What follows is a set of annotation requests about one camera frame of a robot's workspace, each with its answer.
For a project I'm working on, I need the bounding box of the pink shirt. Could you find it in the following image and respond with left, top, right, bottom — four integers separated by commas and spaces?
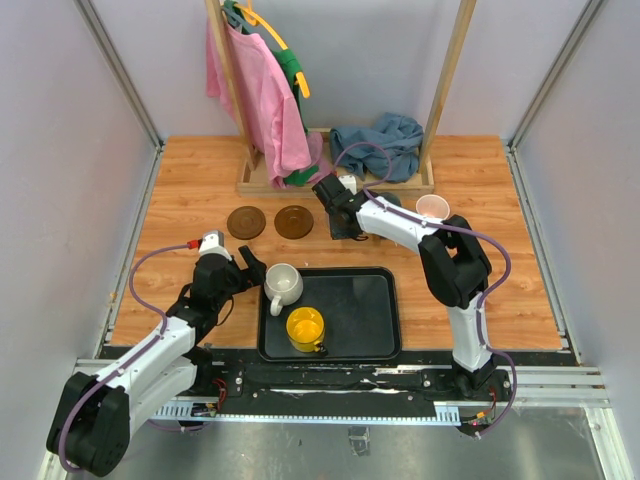
206, 16, 338, 190

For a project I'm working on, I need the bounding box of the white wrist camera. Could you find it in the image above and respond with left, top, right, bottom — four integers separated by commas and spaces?
198, 230, 232, 261
338, 175, 358, 195

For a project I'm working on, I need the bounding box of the black plastic tray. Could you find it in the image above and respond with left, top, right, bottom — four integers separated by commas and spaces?
257, 267, 402, 363

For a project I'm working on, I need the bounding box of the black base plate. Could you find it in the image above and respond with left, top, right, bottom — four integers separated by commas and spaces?
185, 348, 511, 420

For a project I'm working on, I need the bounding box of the pink ceramic mug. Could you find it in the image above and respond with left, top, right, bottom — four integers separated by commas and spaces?
415, 194, 450, 220

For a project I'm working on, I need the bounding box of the purple glass mug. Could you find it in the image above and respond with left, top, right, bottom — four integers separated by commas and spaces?
329, 216, 368, 241

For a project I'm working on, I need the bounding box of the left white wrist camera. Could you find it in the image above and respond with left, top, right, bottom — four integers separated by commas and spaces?
198, 230, 232, 261

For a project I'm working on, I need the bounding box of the blue crumpled cloth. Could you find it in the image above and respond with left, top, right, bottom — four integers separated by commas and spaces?
329, 112, 424, 183

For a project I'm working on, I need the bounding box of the wooden clothes rack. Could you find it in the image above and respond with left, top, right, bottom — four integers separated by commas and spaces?
204, 0, 478, 201

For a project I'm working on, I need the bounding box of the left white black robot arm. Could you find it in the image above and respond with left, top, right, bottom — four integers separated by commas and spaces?
46, 240, 267, 477

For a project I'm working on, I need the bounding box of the brown glass coaster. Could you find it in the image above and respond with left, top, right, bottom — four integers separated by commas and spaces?
274, 205, 314, 240

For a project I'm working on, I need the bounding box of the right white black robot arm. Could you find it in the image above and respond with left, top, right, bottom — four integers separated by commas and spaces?
312, 174, 496, 400

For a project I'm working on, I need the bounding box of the green shirt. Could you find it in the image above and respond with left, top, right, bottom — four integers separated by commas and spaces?
222, 0, 321, 187

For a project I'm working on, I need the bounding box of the white ceramic mug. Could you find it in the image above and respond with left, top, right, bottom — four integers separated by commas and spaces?
264, 263, 303, 316

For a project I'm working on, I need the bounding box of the yellow glass mug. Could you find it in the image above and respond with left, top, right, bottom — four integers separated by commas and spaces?
286, 307, 327, 355

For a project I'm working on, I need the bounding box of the green hanger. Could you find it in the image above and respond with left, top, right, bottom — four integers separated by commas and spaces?
222, 0, 256, 34

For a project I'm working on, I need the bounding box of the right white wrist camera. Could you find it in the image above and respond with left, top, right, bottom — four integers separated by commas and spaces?
338, 175, 358, 195

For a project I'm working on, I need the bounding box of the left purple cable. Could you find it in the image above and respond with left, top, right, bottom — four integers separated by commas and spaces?
58, 239, 204, 475

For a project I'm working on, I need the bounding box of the grey glass mug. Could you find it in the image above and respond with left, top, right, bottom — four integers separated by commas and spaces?
379, 192, 402, 207

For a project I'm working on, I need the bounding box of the yellow hanger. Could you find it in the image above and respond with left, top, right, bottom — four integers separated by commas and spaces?
236, 1, 311, 99

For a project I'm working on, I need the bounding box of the aluminium front rail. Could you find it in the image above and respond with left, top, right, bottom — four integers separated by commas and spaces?
64, 357, 612, 426

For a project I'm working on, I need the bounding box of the dark wooden coaster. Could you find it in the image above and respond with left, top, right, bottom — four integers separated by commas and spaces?
227, 206, 266, 240

